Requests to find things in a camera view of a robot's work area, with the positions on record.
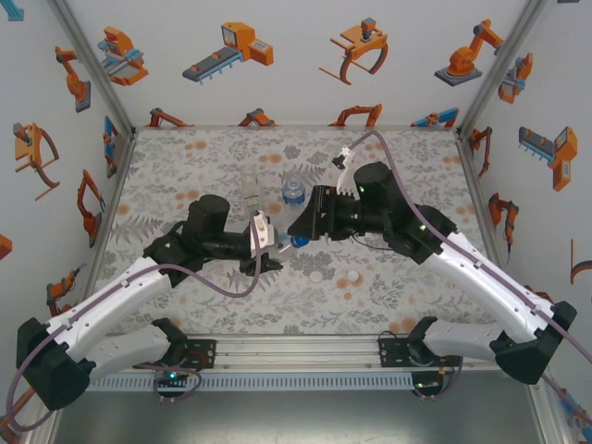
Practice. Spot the clear bottle blue label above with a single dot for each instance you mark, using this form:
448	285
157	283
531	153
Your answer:
293	194

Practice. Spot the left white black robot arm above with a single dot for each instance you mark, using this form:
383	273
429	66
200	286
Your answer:
115	296

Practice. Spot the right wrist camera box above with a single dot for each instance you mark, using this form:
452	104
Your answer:
343	181

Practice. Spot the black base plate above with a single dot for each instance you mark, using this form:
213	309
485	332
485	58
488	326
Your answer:
205	353
390	353

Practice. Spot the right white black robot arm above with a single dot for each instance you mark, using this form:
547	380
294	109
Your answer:
485	287

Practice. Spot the aluminium frame corner post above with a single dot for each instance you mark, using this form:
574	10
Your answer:
92	65
502	65

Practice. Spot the long aluminium base rail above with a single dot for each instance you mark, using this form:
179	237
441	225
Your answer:
296	353

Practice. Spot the aluminium table end rail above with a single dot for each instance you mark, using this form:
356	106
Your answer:
296	127

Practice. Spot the aluminium table side rail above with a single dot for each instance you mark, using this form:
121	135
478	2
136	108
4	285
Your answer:
114	185
475	185

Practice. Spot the left controller board green light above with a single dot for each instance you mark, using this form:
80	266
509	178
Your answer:
172	377

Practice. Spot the blue bottle cap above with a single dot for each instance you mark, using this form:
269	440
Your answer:
300	241

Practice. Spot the floral patterned table cover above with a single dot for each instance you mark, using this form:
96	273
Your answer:
259	314

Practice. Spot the clear bottle green label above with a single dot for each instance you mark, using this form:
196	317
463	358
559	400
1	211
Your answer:
252	187

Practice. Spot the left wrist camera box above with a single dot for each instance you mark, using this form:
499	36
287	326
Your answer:
261	231

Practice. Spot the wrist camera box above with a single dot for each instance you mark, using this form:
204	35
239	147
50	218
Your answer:
261	231
343	181

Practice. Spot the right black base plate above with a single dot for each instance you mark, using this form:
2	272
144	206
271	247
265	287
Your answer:
390	353

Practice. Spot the controller board green light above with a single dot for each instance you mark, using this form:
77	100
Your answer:
172	377
425	385

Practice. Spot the right controller board green light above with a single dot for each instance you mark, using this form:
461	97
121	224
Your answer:
425	385

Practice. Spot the white bottle cap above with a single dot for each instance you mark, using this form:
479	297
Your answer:
353	276
316	276

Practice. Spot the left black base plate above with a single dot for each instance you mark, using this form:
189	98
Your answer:
205	353

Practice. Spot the lower aluminium frame profile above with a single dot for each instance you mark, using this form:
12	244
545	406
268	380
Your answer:
44	427
543	416

